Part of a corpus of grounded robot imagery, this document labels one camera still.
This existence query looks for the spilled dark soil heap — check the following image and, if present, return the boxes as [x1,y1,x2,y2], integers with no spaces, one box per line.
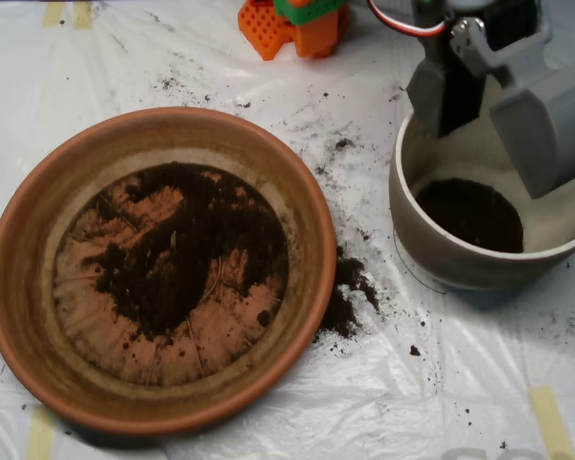
[310,244,382,346]

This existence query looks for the beige masking tape strip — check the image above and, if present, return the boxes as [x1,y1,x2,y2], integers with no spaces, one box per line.
[72,0,95,31]
[25,405,58,460]
[528,385,575,460]
[41,0,66,28]

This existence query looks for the white plastic cover sheet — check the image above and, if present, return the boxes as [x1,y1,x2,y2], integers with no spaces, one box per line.
[0,0,575,460]

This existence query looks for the dark soil pile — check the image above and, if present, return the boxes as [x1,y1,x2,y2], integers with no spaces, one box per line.
[83,161,289,340]

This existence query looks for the terracotta clay saucer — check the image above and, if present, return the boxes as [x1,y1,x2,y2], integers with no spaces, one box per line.
[0,106,338,438]

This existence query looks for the white ceramic pot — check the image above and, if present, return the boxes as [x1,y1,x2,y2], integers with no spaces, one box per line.
[388,76,575,292]

